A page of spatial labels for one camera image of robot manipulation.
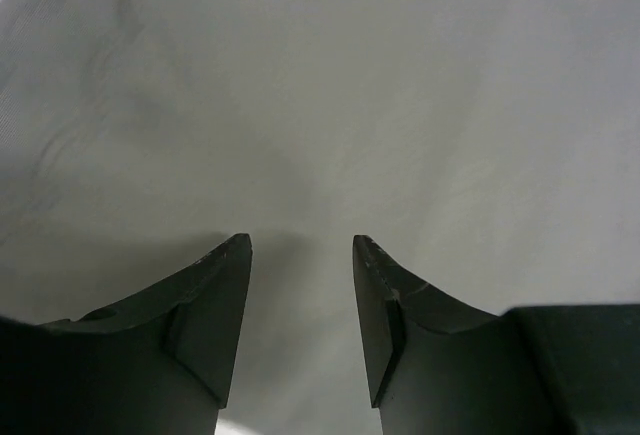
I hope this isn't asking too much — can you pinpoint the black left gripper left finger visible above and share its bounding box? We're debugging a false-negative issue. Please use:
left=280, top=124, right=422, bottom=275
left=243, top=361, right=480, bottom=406
left=1, top=234, right=251, bottom=434

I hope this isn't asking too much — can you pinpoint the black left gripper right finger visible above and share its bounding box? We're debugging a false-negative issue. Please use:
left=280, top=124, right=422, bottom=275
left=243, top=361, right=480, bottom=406
left=353, top=235, right=639, bottom=434

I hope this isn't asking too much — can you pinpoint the grey cloth placemat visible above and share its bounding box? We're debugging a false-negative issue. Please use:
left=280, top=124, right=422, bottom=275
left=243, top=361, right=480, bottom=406
left=1, top=0, right=639, bottom=434

